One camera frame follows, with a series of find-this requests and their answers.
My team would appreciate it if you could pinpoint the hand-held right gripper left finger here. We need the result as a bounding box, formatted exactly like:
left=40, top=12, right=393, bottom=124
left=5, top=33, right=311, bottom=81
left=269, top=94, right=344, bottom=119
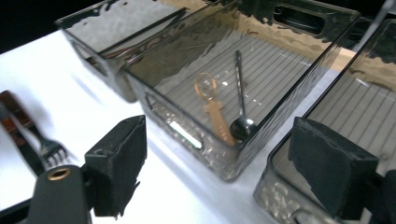
left=83, top=115, right=149, bottom=218

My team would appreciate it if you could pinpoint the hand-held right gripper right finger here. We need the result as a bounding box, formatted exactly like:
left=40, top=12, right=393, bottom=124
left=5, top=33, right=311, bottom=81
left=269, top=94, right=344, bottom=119
left=287, top=117, right=380, bottom=219

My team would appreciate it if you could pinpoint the smoky clear plastic bin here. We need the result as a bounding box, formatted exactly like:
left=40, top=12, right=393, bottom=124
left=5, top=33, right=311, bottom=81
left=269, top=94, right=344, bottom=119
left=253, top=12, right=396, bottom=224
left=54, top=0, right=219, bottom=104
left=124, top=0, right=362, bottom=183

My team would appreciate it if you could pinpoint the metal spoon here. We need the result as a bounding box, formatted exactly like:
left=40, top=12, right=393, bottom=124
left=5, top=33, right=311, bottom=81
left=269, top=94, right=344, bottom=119
left=229, top=49, right=258, bottom=143

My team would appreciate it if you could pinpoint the translucent orange plastic spoon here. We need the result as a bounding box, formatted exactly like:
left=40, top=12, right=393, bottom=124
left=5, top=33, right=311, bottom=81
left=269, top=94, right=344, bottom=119
left=193, top=72, right=236, bottom=147

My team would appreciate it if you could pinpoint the dark metal fork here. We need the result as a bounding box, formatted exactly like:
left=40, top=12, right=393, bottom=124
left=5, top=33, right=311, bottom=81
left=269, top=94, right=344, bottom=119
left=18, top=119, right=69, bottom=167

